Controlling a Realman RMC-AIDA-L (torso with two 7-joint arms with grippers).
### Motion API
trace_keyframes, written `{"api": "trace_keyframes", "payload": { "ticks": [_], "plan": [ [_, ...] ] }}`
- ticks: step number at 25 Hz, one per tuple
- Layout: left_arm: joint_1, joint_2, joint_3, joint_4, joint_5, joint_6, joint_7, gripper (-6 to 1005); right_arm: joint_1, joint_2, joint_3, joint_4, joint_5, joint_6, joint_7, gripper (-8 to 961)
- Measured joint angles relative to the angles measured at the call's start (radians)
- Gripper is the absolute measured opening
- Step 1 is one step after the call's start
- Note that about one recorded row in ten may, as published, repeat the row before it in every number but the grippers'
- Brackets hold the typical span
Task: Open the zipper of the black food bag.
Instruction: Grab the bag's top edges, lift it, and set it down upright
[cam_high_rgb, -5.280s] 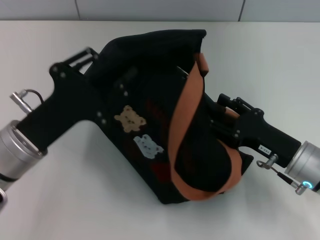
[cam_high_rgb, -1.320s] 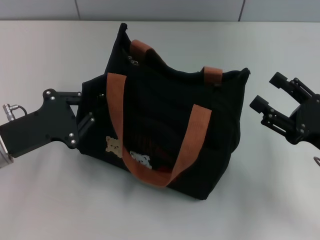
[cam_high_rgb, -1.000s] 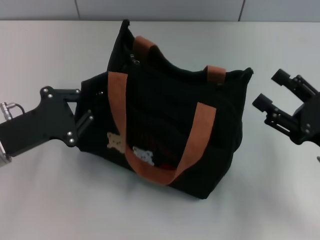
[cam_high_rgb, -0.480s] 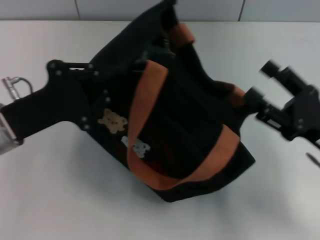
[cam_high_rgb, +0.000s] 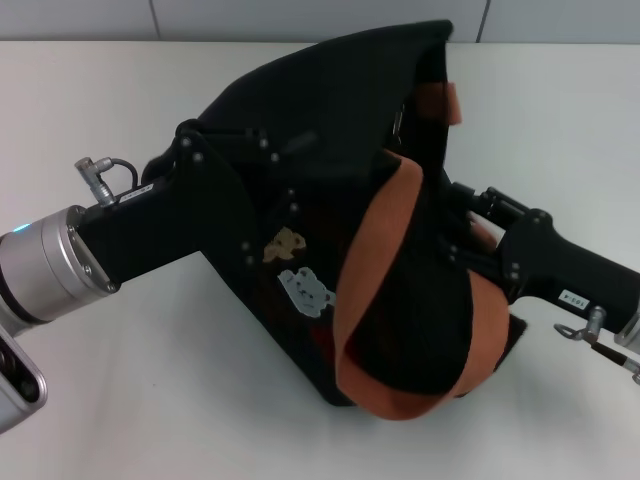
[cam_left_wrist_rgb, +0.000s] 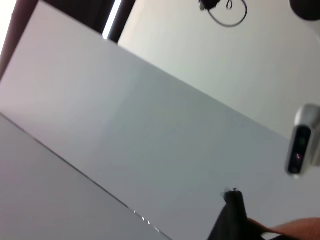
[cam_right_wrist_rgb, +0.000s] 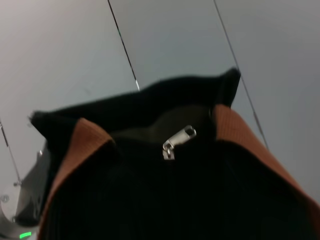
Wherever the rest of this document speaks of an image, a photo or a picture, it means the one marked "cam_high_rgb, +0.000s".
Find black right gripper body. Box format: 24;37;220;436
494;208;640;335

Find black food bag orange handles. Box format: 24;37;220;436
142;19;531;424

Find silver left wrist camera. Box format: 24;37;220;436
0;324;50;420

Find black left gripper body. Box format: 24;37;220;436
81;120;260;292

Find left gripper cable connector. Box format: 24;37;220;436
73;156;141;207

